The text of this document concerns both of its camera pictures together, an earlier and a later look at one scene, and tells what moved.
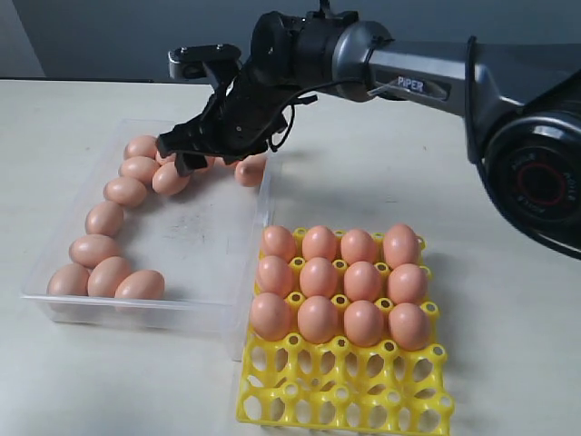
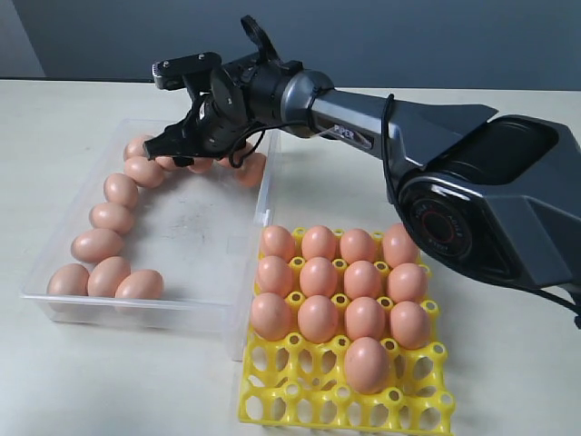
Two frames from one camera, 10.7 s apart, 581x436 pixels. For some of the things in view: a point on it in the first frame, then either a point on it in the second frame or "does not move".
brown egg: [168, 181] to [367, 365]
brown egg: [270, 316] does not move
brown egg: [319, 319] does not move
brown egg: [319, 242] does not move
